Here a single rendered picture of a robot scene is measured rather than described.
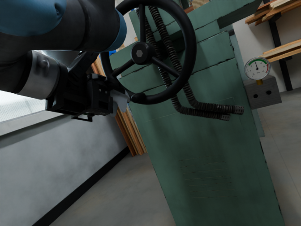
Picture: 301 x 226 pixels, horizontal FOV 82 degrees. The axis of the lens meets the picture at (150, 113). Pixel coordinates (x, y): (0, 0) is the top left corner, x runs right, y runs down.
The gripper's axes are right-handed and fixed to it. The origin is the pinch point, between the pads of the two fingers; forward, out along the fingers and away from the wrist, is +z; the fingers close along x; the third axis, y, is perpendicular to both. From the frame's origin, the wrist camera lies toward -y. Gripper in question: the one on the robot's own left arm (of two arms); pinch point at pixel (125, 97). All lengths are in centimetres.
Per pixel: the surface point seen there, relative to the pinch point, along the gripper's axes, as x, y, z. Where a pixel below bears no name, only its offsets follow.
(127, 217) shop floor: -59, 45, 61
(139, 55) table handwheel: 6.8, -9.8, -0.8
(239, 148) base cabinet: 19.2, 16.3, 36.6
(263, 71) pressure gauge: 32.7, -2.1, 20.7
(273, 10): 75, -129, 179
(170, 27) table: 14.4, -19.4, 6.5
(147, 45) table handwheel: 9.8, -11.2, -0.9
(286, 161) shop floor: 34, 26, 106
